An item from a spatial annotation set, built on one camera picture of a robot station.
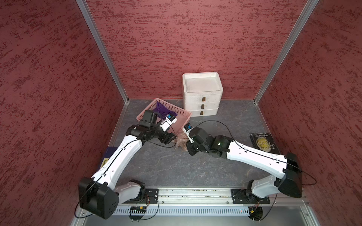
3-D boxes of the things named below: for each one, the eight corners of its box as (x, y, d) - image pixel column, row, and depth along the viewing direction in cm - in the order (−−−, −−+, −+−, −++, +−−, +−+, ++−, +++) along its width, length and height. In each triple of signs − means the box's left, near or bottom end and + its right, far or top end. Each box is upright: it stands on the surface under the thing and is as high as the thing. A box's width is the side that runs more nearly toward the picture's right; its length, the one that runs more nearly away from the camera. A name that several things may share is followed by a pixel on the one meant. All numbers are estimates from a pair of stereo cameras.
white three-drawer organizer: (182, 117, 111) (182, 93, 90) (183, 97, 126) (182, 72, 106) (216, 117, 111) (224, 93, 91) (213, 97, 127) (218, 72, 106)
